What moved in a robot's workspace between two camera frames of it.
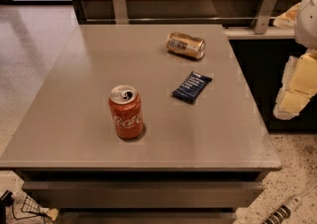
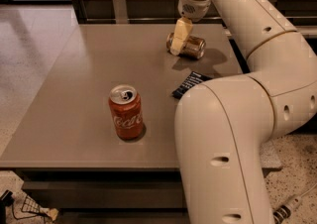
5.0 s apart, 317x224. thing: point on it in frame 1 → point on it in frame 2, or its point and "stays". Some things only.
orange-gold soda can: (186, 45) stays
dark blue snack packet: (192, 87) stays
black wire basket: (30, 209) stays
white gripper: (307, 20) → (194, 9)
